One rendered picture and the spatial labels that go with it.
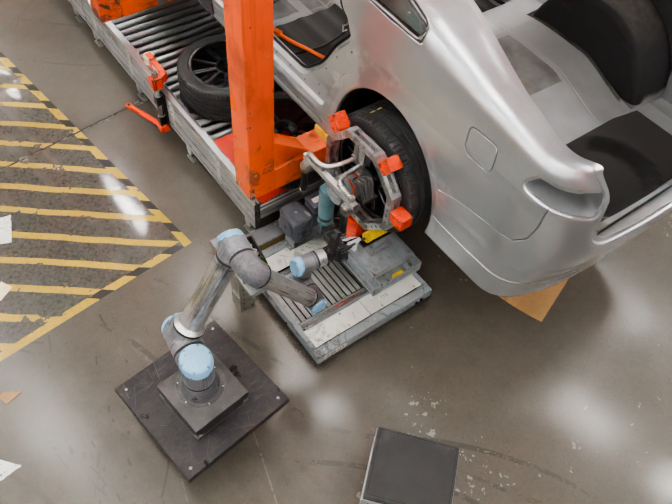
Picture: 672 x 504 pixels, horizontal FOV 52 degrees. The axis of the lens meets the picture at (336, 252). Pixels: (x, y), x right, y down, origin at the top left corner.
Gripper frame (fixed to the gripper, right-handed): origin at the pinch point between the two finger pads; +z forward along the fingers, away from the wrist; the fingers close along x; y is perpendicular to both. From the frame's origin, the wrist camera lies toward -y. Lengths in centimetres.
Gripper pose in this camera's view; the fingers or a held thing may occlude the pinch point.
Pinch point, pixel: (358, 237)
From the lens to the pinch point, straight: 336.4
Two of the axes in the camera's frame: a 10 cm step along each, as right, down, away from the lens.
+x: 5.3, 4.5, -7.1
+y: 0.7, 8.2, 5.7
